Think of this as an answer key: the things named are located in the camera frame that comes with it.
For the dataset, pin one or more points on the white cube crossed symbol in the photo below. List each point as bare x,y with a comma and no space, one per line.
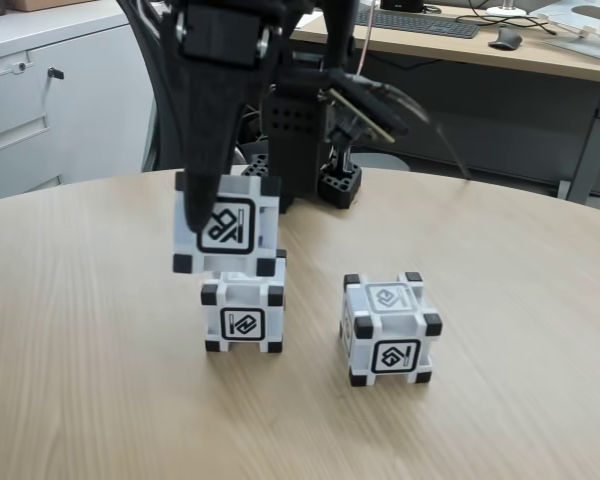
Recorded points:
242,220

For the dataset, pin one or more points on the white cube spiral symbol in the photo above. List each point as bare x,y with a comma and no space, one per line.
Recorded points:
395,357

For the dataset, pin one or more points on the black mesh office chair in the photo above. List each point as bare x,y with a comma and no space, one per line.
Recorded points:
160,145

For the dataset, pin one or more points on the white filing cabinet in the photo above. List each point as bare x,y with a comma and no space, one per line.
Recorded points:
80,100

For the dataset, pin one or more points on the black cabinet key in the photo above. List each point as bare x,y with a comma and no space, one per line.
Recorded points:
55,73

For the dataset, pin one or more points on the white cube zigzag symbol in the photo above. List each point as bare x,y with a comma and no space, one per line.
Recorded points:
242,325

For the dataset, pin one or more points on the cardboard box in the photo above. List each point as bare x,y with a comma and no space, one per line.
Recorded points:
40,5

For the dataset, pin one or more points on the black keyboard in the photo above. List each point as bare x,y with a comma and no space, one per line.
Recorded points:
420,25

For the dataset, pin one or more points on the wooden office desk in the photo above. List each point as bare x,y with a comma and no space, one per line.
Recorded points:
430,50

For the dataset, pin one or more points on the dark computer mouse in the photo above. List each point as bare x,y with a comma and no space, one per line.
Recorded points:
507,39

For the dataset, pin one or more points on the white round stand base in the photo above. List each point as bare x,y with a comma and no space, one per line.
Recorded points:
507,10

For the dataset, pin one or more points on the silver laptop stand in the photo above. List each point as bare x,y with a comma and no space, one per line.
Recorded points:
590,45

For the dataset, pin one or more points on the black gripper camera mount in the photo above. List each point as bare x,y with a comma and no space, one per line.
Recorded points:
375,110

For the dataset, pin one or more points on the grey round pedestal base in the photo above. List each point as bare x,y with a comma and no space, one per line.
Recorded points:
385,162

